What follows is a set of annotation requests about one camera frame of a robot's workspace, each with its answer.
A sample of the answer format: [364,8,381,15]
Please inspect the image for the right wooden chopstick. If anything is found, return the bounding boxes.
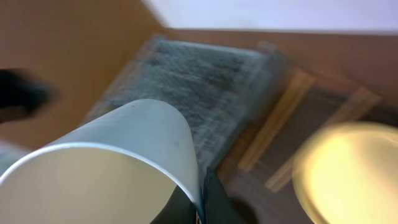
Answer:
[264,87,381,193]

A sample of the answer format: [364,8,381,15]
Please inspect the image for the grey plastic dish rack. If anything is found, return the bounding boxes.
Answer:
[85,37,287,174]

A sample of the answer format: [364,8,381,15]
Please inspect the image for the light blue bowl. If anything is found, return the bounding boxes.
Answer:
[1,99,204,223]

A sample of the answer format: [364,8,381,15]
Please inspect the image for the left wooden chopstick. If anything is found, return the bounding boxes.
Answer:
[238,71,315,172]

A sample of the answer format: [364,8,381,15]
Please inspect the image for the wooden chopstick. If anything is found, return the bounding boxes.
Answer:
[238,71,315,172]
[264,87,381,193]

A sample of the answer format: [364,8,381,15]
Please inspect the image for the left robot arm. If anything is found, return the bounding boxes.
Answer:
[1,68,53,123]

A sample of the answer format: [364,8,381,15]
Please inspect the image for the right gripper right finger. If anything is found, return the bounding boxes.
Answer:
[203,167,245,224]

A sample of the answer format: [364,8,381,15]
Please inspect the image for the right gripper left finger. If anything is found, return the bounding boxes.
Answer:
[150,186,197,224]

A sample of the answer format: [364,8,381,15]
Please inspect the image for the dark brown serving tray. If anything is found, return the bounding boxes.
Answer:
[218,68,397,223]

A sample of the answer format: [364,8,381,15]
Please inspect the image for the yellow round plate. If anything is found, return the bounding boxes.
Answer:
[292,122,397,224]

